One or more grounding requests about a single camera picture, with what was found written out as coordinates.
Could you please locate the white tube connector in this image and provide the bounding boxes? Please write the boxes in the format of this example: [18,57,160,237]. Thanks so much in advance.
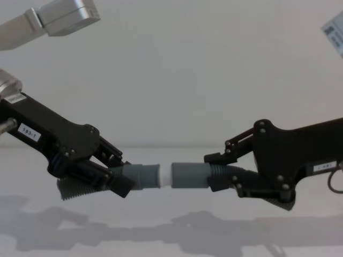
[159,164,173,187]

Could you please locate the white curtain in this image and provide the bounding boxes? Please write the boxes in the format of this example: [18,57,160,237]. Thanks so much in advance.
[0,0,343,148]

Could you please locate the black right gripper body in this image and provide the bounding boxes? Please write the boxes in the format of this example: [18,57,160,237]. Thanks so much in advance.
[253,117,343,203]

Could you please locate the dark cable with silver plug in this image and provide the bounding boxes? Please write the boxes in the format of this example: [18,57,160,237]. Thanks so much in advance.
[0,118,18,134]
[326,163,343,194]

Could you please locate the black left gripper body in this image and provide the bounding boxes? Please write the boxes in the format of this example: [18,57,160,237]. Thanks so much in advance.
[0,92,101,178]

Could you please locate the white table cloth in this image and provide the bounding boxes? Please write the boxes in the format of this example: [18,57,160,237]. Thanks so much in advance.
[0,146,343,257]

